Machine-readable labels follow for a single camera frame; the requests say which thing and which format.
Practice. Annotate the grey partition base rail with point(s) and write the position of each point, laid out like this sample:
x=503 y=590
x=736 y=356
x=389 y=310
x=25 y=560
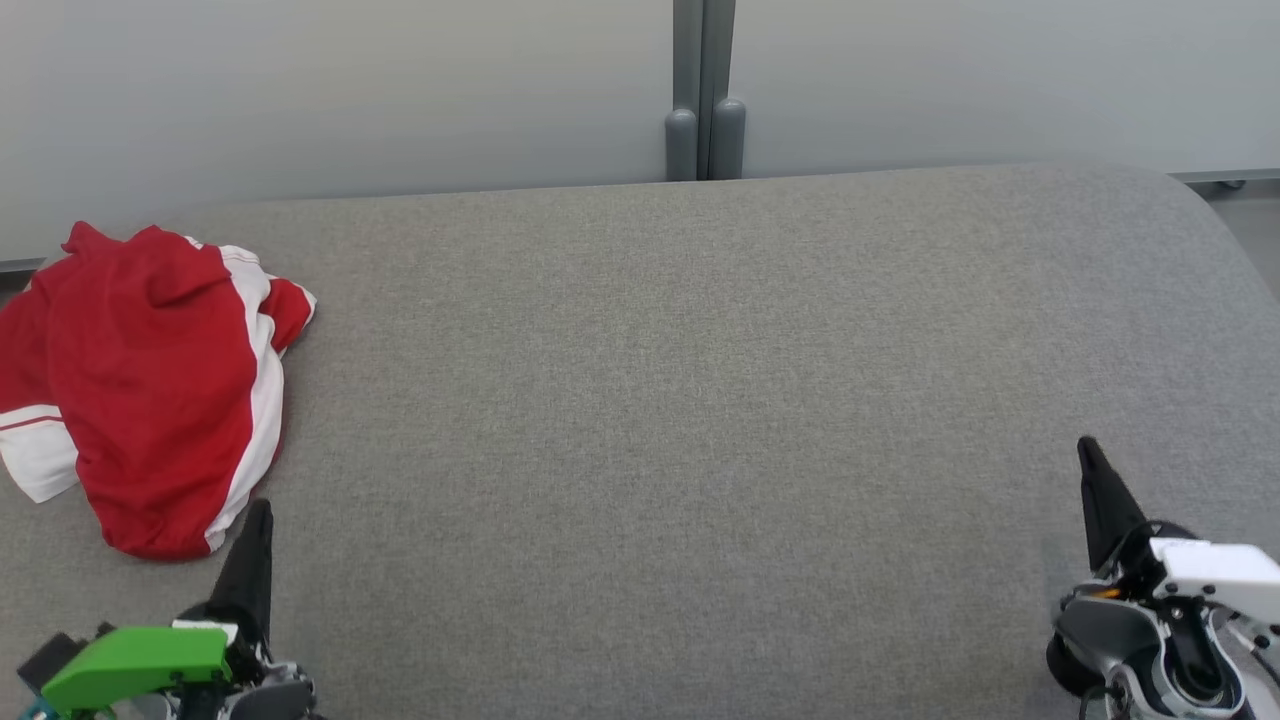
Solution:
x=1235 y=176
x=20 y=265

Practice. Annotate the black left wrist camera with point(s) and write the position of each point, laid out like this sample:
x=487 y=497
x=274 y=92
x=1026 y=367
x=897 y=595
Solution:
x=52 y=660

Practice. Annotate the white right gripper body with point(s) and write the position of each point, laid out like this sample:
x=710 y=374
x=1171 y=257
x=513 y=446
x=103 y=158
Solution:
x=1215 y=575

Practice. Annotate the grey fabric sofa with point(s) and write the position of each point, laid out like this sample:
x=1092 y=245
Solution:
x=700 y=400

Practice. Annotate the grey partition post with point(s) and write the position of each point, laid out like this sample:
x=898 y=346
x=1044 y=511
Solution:
x=705 y=90

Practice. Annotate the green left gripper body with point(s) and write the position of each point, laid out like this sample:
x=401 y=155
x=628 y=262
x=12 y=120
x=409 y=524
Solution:
x=140 y=660

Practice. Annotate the red Bulls 23 shorts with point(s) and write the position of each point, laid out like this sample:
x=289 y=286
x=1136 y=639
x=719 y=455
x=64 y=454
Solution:
x=160 y=400

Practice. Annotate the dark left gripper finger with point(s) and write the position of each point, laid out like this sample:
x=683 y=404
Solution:
x=250 y=570

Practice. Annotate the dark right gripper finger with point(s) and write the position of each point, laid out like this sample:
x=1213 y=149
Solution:
x=1108 y=500

